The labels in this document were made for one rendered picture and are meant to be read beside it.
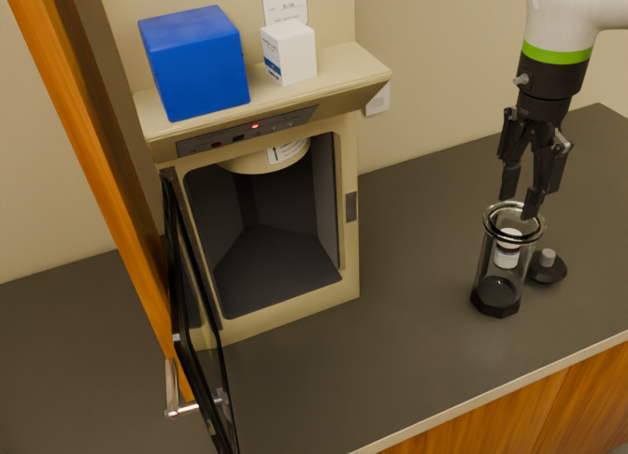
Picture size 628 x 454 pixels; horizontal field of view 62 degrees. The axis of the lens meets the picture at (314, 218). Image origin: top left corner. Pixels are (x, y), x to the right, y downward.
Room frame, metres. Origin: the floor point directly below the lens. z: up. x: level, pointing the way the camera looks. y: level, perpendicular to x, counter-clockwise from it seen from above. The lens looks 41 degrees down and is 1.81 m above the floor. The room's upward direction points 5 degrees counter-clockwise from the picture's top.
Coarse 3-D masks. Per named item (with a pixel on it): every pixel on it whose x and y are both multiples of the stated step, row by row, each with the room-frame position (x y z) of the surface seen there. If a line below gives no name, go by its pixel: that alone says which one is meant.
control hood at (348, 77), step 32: (256, 64) 0.68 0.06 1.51; (320, 64) 0.66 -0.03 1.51; (352, 64) 0.65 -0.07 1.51; (256, 96) 0.59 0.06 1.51; (288, 96) 0.58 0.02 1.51; (320, 96) 0.59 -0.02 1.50; (352, 96) 0.63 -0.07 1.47; (160, 128) 0.53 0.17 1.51; (192, 128) 0.54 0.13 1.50; (224, 128) 0.57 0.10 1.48; (160, 160) 0.59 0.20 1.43
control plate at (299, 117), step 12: (312, 108) 0.62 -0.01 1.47; (264, 120) 0.59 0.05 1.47; (276, 120) 0.61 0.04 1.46; (288, 120) 0.62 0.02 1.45; (300, 120) 0.64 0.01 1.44; (216, 132) 0.57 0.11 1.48; (228, 132) 0.58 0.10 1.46; (240, 132) 0.60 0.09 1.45; (252, 132) 0.62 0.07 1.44; (264, 132) 0.64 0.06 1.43; (180, 144) 0.56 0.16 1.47; (192, 144) 0.58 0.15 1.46; (204, 144) 0.59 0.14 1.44; (228, 144) 0.63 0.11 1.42; (180, 156) 0.60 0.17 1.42
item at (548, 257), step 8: (536, 256) 0.77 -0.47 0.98; (544, 256) 0.74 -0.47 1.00; (552, 256) 0.74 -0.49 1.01; (536, 264) 0.74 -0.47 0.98; (544, 264) 0.74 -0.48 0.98; (552, 264) 0.74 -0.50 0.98; (560, 264) 0.74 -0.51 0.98; (528, 272) 0.73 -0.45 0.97; (536, 272) 0.72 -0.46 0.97; (544, 272) 0.72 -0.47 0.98; (552, 272) 0.72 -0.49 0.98; (560, 272) 0.72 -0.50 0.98; (536, 280) 0.72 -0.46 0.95; (544, 280) 0.71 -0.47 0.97; (552, 280) 0.71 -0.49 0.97; (560, 280) 0.71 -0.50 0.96
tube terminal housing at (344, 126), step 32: (128, 0) 0.64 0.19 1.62; (160, 0) 0.65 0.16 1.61; (192, 0) 0.66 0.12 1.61; (224, 0) 0.67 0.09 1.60; (256, 0) 0.69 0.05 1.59; (320, 0) 0.71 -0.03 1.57; (352, 0) 0.73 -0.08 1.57; (128, 32) 0.63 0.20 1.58; (256, 32) 0.68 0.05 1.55; (320, 32) 0.71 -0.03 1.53; (352, 32) 0.73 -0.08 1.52; (128, 64) 0.63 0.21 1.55; (320, 128) 0.71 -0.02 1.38; (352, 128) 0.73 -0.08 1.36; (192, 160) 0.64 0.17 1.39; (224, 160) 0.66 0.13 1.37; (352, 160) 0.73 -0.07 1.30; (352, 224) 0.73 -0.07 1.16; (352, 256) 0.73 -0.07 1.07; (352, 288) 0.73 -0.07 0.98; (224, 320) 0.64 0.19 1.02; (256, 320) 0.66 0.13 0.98; (288, 320) 0.68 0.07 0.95
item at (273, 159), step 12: (288, 144) 0.72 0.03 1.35; (300, 144) 0.74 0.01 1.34; (240, 156) 0.71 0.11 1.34; (252, 156) 0.70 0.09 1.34; (264, 156) 0.70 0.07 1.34; (276, 156) 0.71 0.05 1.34; (288, 156) 0.71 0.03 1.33; (300, 156) 0.73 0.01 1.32; (228, 168) 0.71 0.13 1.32; (240, 168) 0.70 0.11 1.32; (252, 168) 0.70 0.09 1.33; (264, 168) 0.70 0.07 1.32; (276, 168) 0.70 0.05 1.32
